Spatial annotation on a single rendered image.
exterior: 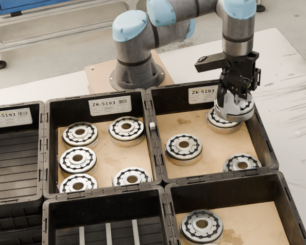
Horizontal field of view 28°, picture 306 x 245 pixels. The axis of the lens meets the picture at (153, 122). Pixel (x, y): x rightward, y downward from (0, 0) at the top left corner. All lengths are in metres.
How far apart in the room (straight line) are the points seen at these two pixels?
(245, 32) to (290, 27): 2.42
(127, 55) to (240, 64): 0.56
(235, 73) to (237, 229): 0.39
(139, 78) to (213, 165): 0.46
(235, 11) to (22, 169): 0.76
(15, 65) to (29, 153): 1.91
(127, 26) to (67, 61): 1.73
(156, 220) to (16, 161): 0.47
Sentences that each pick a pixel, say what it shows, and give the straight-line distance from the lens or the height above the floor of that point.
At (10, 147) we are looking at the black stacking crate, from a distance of 1.85.
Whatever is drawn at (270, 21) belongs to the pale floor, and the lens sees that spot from 3.91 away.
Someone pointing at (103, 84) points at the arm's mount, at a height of 0.80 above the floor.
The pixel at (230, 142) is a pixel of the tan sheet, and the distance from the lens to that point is 1.78.
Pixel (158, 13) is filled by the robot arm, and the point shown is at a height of 1.30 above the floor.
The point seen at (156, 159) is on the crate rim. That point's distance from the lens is 1.59.
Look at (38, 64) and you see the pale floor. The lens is 3.65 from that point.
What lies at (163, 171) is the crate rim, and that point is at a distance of 1.55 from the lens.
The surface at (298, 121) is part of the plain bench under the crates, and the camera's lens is 2.07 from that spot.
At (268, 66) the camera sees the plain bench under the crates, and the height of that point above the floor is 0.70.
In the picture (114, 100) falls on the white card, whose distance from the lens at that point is 1.82.
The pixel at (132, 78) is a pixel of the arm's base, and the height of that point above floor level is 0.84.
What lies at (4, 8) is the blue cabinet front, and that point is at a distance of 3.53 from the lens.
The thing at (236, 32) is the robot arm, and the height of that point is 1.27.
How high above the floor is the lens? 2.04
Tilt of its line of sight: 41 degrees down
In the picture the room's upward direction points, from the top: 4 degrees counter-clockwise
